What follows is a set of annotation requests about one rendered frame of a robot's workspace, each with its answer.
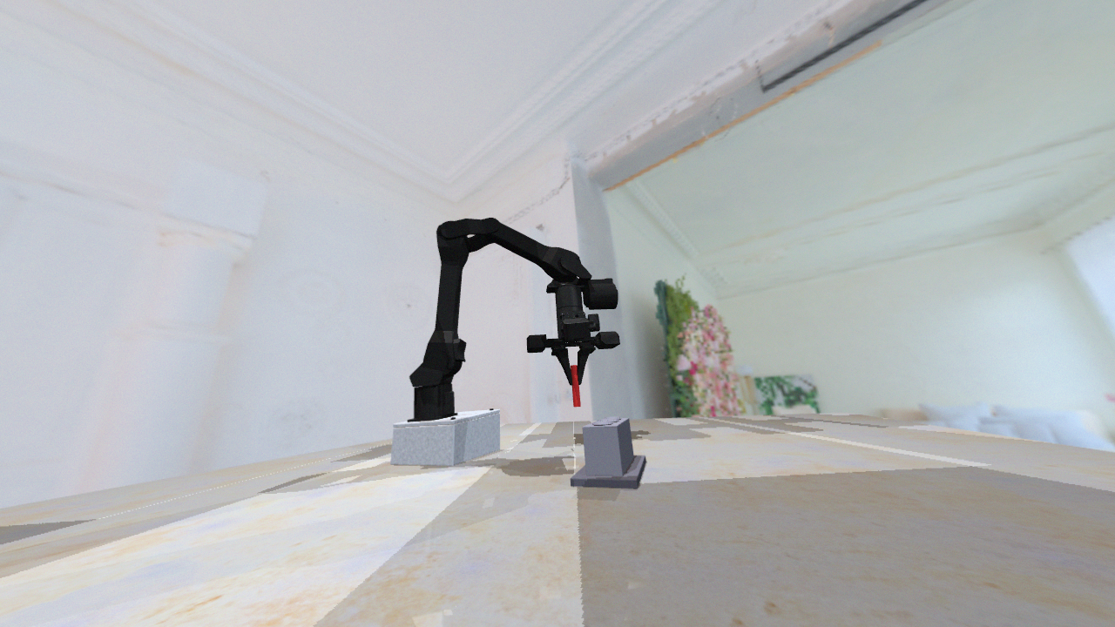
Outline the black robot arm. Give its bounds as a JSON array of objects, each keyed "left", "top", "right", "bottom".
[{"left": 407, "top": 218, "right": 618, "bottom": 422}]

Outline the red peg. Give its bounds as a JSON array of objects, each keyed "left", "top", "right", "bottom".
[{"left": 571, "top": 365, "right": 581, "bottom": 407}]

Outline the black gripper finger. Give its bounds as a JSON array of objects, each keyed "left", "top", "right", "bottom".
[
  {"left": 551, "top": 348, "right": 572, "bottom": 385},
  {"left": 578, "top": 347, "right": 597, "bottom": 385}
]

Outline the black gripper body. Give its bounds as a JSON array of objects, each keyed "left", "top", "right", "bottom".
[{"left": 527, "top": 307, "right": 620, "bottom": 353}]

